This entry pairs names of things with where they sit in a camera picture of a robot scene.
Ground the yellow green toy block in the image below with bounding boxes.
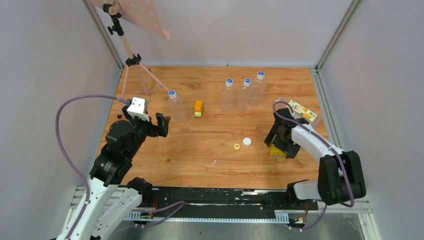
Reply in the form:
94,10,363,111
194,100,203,118

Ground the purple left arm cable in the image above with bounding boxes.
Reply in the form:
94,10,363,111
54,94,129,240

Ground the pink music stand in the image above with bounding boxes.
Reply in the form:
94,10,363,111
89,0,176,120

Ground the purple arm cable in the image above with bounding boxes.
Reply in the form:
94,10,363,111
272,100,355,231
54,94,129,240

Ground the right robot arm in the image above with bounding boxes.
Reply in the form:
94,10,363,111
264,108,367,209

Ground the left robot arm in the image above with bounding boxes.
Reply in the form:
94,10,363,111
57,107,171,240

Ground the yellow label juice bottle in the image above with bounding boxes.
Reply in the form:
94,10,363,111
269,144,288,162

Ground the white bottle cap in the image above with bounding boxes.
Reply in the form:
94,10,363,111
242,137,252,146

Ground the clear capped bottle left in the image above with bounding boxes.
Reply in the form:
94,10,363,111
221,78,236,112

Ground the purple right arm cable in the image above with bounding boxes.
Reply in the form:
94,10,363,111
272,100,355,231

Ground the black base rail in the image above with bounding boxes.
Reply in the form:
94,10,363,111
124,186,319,225

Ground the clear capped bottle middle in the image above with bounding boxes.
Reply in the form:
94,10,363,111
235,78,252,112

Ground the blue Pocari Sweat cap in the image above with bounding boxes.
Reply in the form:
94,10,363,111
168,90,177,99

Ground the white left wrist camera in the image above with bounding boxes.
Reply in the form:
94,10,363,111
126,97,150,122

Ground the large pineapple juice bottle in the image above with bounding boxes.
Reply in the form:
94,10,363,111
288,99,322,130

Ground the clear capped bottle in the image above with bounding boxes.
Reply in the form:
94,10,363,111
221,78,236,112
235,78,252,112
248,71,266,106

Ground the clear capped bottle right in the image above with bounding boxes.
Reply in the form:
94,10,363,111
248,71,266,106

